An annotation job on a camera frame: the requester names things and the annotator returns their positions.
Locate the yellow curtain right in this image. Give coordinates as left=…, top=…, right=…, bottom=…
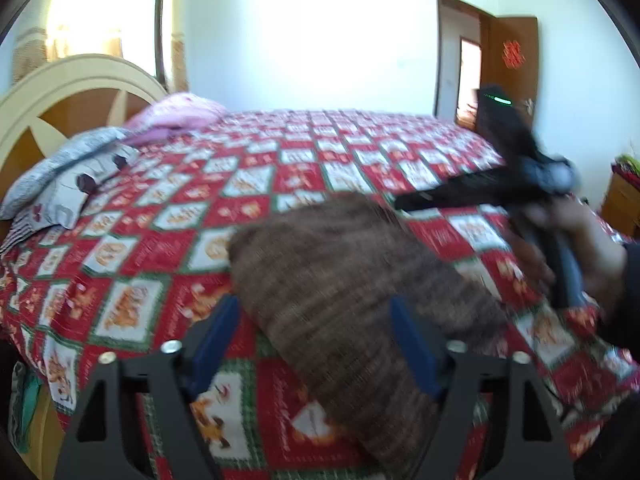
left=169, top=0, right=189, bottom=93

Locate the cream wooden headboard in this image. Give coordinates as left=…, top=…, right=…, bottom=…
left=0, top=54, right=167, bottom=193

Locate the yellow curtain left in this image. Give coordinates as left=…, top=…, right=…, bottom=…
left=11, top=0, right=124, bottom=82

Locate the pink pillow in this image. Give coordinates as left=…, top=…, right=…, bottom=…
left=122, top=92, right=228, bottom=148

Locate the brown wooden door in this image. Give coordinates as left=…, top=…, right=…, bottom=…
left=482, top=16, right=539, bottom=127

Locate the brown knitted sweater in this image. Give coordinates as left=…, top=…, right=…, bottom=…
left=228, top=193, right=506, bottom=479

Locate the red double happiness decal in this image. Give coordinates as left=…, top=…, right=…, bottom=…
left=501, top=40, right=526, bottom=70

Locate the person right hand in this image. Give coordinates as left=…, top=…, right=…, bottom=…
left=504, top=197, right=628, bottom=318

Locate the window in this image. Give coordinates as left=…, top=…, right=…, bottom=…
left=122, top=0, right=166, bottom=87

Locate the yellow curtain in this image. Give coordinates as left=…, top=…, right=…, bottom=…
left=11, top=0, right=124, bottom=82
left=169, top=0, right=189, bottom=93

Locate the green cloth pile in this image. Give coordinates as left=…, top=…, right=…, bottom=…
left=615, top=154, right=640, bottom=177

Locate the wooden dresser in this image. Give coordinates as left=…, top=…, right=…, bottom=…
left=600, top=172, right=640, bottom=238

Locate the grey patterned pillow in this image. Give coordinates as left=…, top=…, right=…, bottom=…
left=1, top=127, right=139, bottom=254

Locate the red patchwork bedspread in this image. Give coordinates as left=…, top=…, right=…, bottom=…
left=1, top=110, right=639, bottom=479

